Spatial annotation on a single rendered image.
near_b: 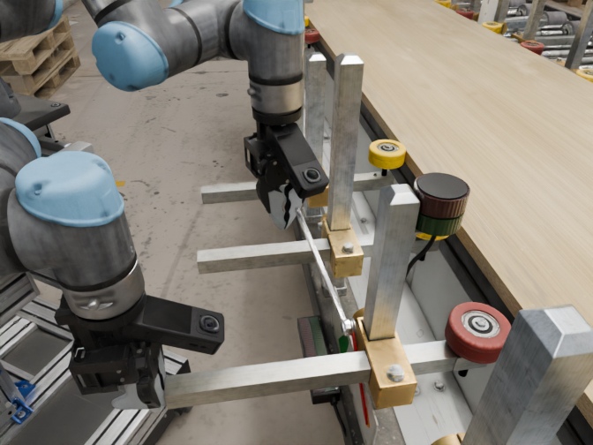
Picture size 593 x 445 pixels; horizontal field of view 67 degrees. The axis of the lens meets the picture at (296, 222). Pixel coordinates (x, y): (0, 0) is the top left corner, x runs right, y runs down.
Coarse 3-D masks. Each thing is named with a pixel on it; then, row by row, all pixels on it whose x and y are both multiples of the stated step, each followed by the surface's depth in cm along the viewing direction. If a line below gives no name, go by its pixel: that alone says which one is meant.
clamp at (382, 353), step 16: (368, 352) 60; (384, 352) 60; (400, 352) 60; (384, 368) 58; (368, 384) 61; (384, 384) 56; (400, 384) 56; (416, 384) 56; (384, 400) 58; (400, 400) 58
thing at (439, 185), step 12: (420, 180) 51; (432, 180) 51; (444, 180) 51; (456, 180) 51; (432, 192) 48; (444, 192) 48; (456, 192) 48; (432, 216) 49; (456, 216) 49; (432, 240) 54; (420, 252) 56
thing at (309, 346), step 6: (306, 318) 87; (300, 324) 85; (306, 324) 85; (306, 330) 84; (306, 336) 83; (306, 342) 82; (312, 342) 82; (306, 348) 81; (312, 348) 81; (306, 354) 80; (312, 354) 80; (318, 390) 74
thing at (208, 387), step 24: (288, 360) 60; (312, 360) 60; (336, 360) 60; (360, 360) 60; (432, 360) 60; (456, 360) 61; (168, 384) 57; (192, 384) 57; (216, 384) 57; (240, 384) 57; (264, 384) 58; (288, 384) 58; (312, 384) 59; (336, 384) 60; (168, 408) 57
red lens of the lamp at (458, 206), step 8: (416, 184) 50; (416, 192) 50; (424, 200) 49; (432, 200) 48; (440, 200) 48; (448, 200) 48; (456, 200) 48; (464, 200) 48; (424, 208) 49; (432, 208) 48; (440, 208) 48; (448, 208) 48; (456, 208) 48; (464, 208) 49; (440, 216) 49; (448, 216) 49
